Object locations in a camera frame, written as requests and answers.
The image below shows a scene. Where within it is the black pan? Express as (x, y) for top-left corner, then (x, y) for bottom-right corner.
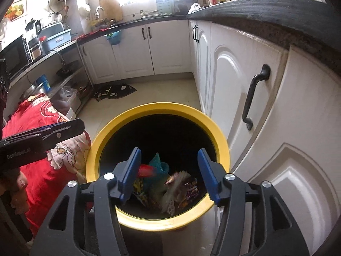
(56, 60), (80, 77)

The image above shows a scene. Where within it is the blue hanging bag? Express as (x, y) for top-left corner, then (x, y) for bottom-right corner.
(107, 31), (122, 45)

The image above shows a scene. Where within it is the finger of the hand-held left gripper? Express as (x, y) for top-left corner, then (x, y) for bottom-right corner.
(1, 123), (68, 142)
(40, 119), (85, 150)

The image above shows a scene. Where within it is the black floor mat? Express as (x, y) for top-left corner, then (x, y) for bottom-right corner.
(93, 84), (137, 102)

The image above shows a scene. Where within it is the black blender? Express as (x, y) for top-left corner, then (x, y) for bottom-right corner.
(25, 19), (43, 60)

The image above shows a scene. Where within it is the beige cutting board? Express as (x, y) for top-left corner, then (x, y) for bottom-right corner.
(99, 0), (123, 22)

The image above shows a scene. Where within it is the yellow rimmed trash bin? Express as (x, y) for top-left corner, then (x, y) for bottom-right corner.
(86, 102), (230, 231)

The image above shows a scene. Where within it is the black cabinet door handle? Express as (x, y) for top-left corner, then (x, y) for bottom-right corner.
(242, 64), (271, 131)

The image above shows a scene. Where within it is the white round appliance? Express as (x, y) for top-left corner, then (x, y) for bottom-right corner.
(78, 3), (91, 18)

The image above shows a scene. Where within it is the grey plastic storage box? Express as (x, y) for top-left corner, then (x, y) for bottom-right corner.
(39, 23), (72, 53)

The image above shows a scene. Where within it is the red floral cloth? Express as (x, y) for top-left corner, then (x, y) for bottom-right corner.
(3, 95), (92, 236)

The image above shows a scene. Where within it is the clear plastic storage box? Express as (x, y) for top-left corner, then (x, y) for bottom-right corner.
(51, 85), (82, 113)

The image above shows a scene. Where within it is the steel pot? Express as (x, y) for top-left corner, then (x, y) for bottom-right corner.
(20, 81), (44, 99)

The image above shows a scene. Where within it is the person's left hand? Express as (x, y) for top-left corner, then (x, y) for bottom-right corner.
(0, 168), (28, 192)

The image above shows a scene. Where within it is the black stone countertop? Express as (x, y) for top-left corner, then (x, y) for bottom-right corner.
(77, 0), (341, 78)

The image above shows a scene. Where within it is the steel shelf table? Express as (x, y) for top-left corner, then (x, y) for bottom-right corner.
(0, 39), (94, 112)

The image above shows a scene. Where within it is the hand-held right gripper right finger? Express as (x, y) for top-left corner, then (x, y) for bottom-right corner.
(197, 148), (309, 256)

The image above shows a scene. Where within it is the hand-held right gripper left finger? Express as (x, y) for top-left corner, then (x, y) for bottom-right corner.
(29, 147), (142, 256)

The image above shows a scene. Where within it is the black microwave oven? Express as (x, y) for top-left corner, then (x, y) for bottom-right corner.
(0, 35), (31, 79)

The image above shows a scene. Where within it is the fruit wall poster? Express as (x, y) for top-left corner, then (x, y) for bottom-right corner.
(4, 0), (27, 20)

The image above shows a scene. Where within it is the blue container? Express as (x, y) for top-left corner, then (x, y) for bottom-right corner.
(36, 74), (52, 91)

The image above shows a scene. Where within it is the grey small drawer box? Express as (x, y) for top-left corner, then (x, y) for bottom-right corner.
(157, 0), (175, 14)

